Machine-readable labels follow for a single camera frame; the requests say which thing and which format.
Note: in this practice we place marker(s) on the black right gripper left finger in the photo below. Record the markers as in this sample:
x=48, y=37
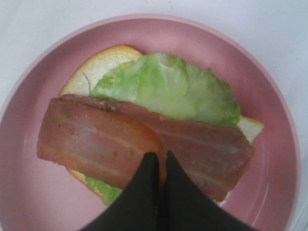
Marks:
x=136, y=207

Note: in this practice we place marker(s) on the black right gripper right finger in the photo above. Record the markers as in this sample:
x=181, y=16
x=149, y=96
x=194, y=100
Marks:
x=188, y=209

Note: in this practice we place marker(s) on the long bacon strip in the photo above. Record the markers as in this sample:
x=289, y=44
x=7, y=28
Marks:
x=215, y=158

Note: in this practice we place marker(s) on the green lettuce leaf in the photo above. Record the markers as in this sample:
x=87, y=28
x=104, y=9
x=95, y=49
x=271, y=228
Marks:
x=165, y=84

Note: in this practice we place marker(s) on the bread slice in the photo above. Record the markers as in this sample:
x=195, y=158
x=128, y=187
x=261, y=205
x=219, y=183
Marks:
x=195, y=112

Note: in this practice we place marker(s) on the pink round plate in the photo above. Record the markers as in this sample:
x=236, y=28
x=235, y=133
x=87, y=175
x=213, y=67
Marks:
x=37, y=195

